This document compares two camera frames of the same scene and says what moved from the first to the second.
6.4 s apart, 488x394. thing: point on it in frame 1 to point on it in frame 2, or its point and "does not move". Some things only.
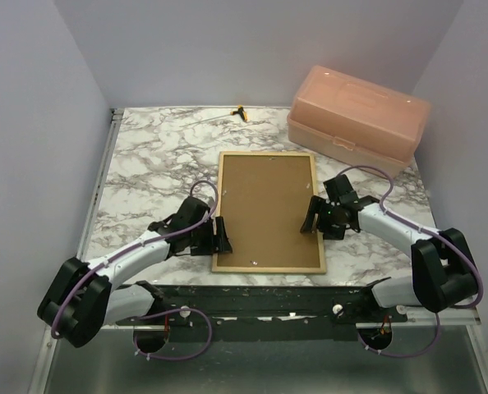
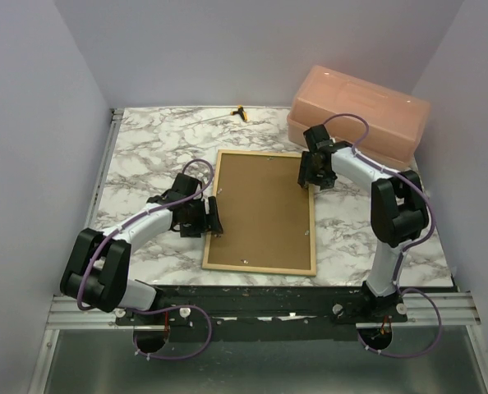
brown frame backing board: x=264 y=201 does not move
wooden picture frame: x=263 y=198 does not move
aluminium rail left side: x=115 y=116 does not move
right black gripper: x=317 y=203 to x=305 y=168
